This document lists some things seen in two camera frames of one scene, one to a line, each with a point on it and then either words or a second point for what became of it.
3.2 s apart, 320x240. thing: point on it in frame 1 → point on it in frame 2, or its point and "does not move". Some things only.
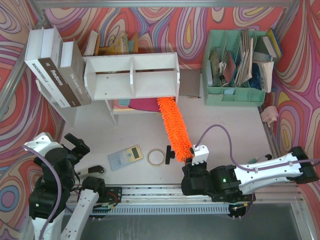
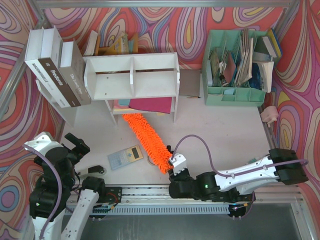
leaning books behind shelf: [121, 45] does not move
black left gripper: [75, 146] does not move
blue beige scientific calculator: [125, 157] does not move
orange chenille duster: [176, 128] → [157, 149]
